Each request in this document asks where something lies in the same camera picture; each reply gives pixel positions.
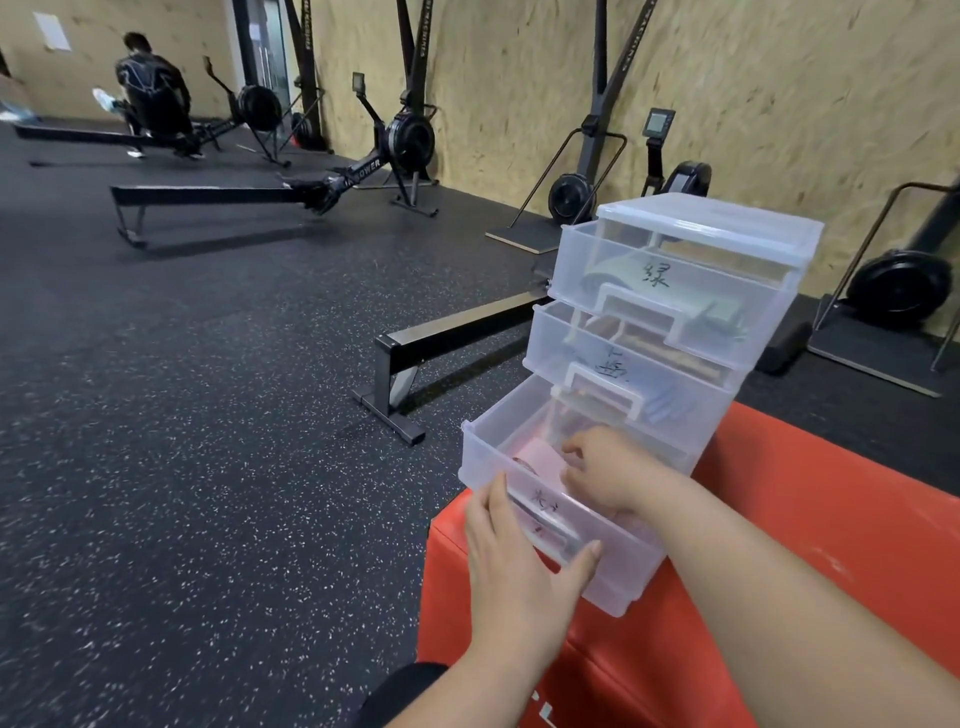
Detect red soft plyo box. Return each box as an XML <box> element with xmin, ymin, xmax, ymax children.
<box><xmin>416</xmin><ymin>401</ymin><xmax>960</xmax><ymax>728</ymax></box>

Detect person's right forearm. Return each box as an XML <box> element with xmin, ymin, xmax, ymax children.
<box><xmin>633</xmin><ymin>476</ymin><xmax>960</xmax><ymax>728</ymax></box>

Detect stack of green bands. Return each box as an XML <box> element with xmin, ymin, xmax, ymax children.
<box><xmin>584</xmin><ymin>253</ymin><xmax>748</xmax><ymax>331</ymax></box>

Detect stack of blue bands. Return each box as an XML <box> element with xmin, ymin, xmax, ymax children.
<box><xmin>641</xmin><ymin>382</ymin><xmax>703</xmax><ymax>425</ymax></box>

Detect translucent plastic drawer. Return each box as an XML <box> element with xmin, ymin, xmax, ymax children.
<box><xmin>547</xmin><ymin>219</ymin><xmax>796</xmax><ymax>369</ymax></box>
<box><xmin>458</xmin><ymin>372</ymin><xmax>703</xmax><ymax>619</ymax></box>
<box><xmin>522</xmin><ymin>299</ymin><xmax>744</xmax><ymax>455</ymax></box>

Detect grey glass door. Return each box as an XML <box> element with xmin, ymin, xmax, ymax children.
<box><xmin>230</xmin><ymin>0</ymin><xmax>294</xmax><ymax>99</ymax></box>

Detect black foam roller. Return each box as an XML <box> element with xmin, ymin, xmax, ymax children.
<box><xmin>753</xmin><ymin>320</ymin><xmax>815</xmax><ymax>376</ymax></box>

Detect stack of pink bands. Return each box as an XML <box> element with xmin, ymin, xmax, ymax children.
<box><xmin>513</xmin><ymin>438</ymin><xmax>579</xmax><ymax>496</ymax></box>

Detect clear plastic drawer unit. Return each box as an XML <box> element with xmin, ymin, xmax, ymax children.
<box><xmin>596</xmin><ymin>193</ymin><xmax>824</xmax><ymax>481</ymax></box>

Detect person's left hand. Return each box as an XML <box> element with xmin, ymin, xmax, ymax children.
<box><xmin>463</xmin><ymin>473</ymin><xmax>605</xmax><ymax>663</ymax></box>

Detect black ski machine with stand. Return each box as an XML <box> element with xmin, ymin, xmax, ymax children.
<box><xmin>283</xmin><ymin>0</ymin><xmax>331</xmax><ymax>153</ymax></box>
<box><xmin>352</xmin><ymin>0</ymin><xmax>440</xmax><ymax>193</ymax></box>
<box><xmin>806</xmin><ymin>176</ymin><xmax>960</xmax><ymax>399</ymax></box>
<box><xmin>485</xmin><ymin>0</ymin><xmax>661</xmax><ymax>256</ymax></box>

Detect person's black trousers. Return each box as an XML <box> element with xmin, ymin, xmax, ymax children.
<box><xmin>350</xmin><ymin>662</ymin><xmax>451</xmax><ymax>728</ymax></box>

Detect person's right hand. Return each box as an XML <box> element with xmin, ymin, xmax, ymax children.
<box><xmin>560</xmin><ymin>427</ymin><xmax>678</xmax><ymax>520</ymax></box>

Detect white wall notice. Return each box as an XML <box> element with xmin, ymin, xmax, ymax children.
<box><xmin>32</xmin><ymin>11</ymin><xmax>73</xmax><ymax>54</ymax></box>

